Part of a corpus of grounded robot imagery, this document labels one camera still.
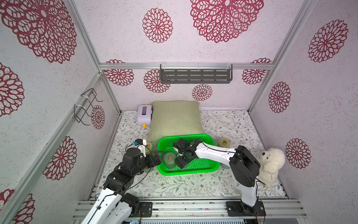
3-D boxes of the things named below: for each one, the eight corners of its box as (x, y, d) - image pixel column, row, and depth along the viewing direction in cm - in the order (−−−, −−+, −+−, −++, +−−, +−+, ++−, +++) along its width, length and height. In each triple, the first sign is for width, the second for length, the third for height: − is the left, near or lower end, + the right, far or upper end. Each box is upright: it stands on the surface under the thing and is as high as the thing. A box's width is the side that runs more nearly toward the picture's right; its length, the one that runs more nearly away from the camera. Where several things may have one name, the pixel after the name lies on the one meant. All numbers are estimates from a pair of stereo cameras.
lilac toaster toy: (137, 129, 111) (134, 121, 103) (141, 112, 123) (138, 104, 115) (151, 129, 111) (149, 121, 103) (154, 112, 123) (152, 104, 115)
